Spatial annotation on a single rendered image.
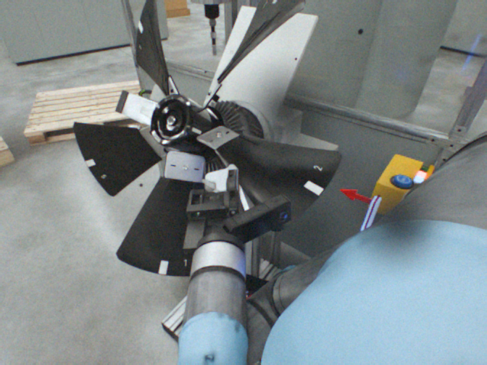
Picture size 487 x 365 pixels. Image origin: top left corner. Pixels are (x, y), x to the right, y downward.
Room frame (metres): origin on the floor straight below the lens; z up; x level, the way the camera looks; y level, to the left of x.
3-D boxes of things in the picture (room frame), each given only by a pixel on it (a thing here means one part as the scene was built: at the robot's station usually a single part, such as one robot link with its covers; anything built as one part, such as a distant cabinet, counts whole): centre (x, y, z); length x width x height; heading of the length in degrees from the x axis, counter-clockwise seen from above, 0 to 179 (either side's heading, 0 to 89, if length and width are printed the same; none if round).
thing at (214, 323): (0.17, 0.03, 1.17); 0.11 x 0.08 x 0.09; 0
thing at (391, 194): (0.61, -0.41, 1.02); 0.16 x 0.10 x 0.11; 143
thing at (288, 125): (1.17, -0.14, 0.92); 0.17 x 0.16 x 0.11; 143
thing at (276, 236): (1.10, -0.18, 0.42); 0.04 x 0.04 x 0.83; 53
